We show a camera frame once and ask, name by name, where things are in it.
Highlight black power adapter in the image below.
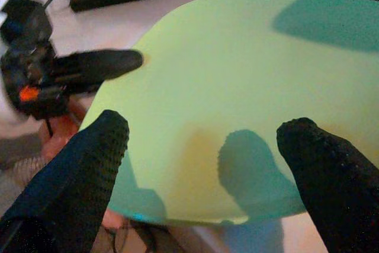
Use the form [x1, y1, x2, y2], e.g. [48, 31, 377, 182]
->
[0, 0, 54, 47]

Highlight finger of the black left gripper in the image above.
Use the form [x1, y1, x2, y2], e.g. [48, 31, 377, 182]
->
[62, 82, 103, 96]
[55, 49, 144, 84]

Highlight green plate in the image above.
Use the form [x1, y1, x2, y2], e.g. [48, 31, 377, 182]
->
[79, 0, 379, 226]

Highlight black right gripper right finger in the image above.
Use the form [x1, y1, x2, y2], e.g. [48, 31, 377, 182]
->
[276, 117, 379, 253]

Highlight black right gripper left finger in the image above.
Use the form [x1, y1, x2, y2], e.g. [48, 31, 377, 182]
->
[0, 110, 130, 253]

